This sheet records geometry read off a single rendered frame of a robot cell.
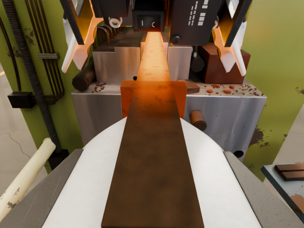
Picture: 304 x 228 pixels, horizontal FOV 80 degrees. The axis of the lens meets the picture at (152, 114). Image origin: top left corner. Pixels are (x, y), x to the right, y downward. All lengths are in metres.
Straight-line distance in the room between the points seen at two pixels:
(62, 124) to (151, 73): 0.57
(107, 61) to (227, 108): 0.26
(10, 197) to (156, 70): 0.53
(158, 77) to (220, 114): 0.25
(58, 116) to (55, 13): 0.31
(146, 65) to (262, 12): 0.43
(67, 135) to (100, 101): 0.38
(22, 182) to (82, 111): 0.32
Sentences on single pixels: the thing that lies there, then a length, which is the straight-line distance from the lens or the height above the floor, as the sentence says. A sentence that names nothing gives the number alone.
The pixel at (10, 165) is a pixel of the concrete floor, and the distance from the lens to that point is 1.78.
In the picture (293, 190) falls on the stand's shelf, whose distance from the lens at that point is 0.55.
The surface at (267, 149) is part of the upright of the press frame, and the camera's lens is 0.82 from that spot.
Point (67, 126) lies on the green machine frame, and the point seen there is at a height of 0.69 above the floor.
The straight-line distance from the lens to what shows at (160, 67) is 0.19.
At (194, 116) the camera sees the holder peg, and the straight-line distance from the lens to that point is 0.36.
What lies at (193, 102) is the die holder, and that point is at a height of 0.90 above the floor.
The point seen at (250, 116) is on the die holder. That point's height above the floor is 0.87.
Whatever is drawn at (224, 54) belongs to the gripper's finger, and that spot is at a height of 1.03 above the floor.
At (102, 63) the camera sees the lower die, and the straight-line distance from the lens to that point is 0.41.
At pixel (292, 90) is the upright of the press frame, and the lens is 0.71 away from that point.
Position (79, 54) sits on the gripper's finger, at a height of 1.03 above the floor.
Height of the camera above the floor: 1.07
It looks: 32 degrees down
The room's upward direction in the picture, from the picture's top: 1 degrees clockwise
